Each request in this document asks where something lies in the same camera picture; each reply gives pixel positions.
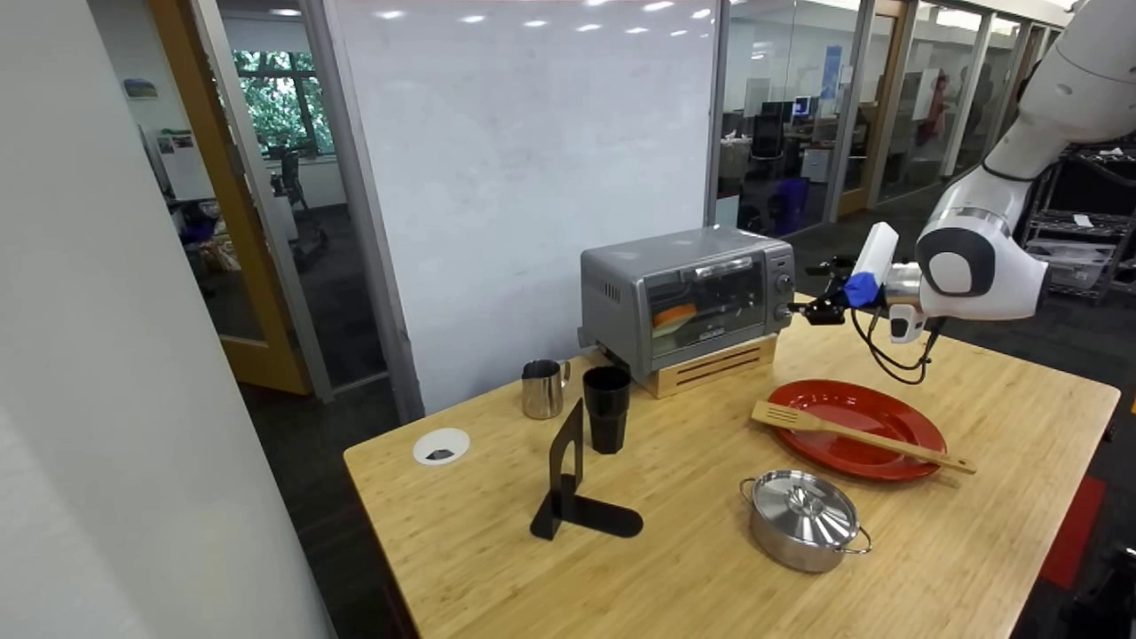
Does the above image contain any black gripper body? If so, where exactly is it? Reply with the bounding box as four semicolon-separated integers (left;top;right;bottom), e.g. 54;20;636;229
821;259;862;326

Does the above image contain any wooden slotted spatula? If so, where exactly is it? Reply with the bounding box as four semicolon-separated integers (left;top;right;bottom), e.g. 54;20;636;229
749;397;981;480

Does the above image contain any wooden slatted oven base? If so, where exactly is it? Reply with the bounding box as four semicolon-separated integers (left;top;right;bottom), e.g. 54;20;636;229
636;334;784;404

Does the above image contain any red round plate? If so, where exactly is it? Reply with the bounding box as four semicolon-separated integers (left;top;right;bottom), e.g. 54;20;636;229
764;375;952;487

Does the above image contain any silver toaster oven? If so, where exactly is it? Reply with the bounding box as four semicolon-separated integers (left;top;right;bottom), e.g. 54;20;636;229
577;222;800;383

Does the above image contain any small steel pot with lid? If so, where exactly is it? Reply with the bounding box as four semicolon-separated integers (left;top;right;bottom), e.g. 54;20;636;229
737;463;877;579

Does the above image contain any black plastic cup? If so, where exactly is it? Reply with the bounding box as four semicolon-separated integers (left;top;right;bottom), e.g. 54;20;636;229
580;362;636;456

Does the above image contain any metal shelf cart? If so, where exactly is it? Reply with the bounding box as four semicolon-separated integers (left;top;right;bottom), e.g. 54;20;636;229
1019;146;1136;302

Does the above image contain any small steel mug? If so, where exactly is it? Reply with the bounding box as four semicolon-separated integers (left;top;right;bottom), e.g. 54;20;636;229
517;355;577;422

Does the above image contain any black phone stand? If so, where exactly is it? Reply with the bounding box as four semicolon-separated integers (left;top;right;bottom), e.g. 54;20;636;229
527;397;645;544

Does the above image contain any red floor object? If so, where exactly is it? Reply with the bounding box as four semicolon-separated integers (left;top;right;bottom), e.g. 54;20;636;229
1038;472;1113;597

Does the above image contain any wooden office door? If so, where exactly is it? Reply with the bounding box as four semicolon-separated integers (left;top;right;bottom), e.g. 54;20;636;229
147;0;316;397

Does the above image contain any white and blue wrist camera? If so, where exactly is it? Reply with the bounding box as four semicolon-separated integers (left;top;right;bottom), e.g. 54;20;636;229
840;221;902;312

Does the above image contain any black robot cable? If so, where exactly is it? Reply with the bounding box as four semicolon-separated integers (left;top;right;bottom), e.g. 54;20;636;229
849;302;952;390

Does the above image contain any white round cable grommet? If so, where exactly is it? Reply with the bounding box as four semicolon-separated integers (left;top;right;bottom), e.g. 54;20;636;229
410;424;477;472

